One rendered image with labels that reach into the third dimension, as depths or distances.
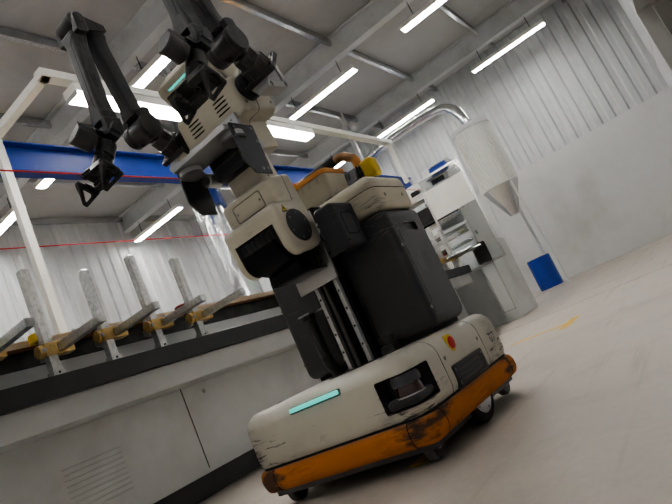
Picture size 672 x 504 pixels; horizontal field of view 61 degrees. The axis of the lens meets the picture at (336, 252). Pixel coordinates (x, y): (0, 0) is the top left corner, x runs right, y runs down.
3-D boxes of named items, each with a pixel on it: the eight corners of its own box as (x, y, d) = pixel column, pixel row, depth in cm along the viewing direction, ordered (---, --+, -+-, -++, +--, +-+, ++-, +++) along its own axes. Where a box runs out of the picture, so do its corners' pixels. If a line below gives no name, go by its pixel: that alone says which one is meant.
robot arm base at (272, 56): (277, 52, 167) (251, 77, 173) (256, 33, 162) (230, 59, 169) (275, 69, 161) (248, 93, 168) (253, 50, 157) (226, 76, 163)
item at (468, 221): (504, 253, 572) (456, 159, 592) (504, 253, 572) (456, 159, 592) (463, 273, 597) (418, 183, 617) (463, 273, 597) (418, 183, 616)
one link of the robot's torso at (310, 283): (312, 294, 187) (282, 227, 191) (377, 257, 172) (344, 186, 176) (258, 307, 165) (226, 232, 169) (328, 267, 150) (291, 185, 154)
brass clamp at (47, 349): (76, 348, 221) (72, 336, 222) (43, 356, 210) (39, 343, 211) (68, 354, 224) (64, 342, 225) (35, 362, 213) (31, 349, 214)
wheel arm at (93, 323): (108, 322, 204) (104, 312, 205) (99, 324, 201) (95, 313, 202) (49, 363, 226) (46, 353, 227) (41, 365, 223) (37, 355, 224)
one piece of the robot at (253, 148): (225, 215, 181) (200, 157, 185) (284, 171, 167) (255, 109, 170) (186, 217, 168) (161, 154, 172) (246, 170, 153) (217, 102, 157)
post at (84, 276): (125, 372, 234) (88, 267, 243) (118, 374, 231) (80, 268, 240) (121, 375, 236) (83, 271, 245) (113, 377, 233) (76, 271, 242)
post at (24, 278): (67, 382, 214) (28, 267, 222) (58, 384, 211) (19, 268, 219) (62, 385, 215) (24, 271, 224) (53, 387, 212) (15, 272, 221)
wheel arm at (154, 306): (162, 309, 225) (158, 299, 226) (155, 310, 222) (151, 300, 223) (103, 347, 247) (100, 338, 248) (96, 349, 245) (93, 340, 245)
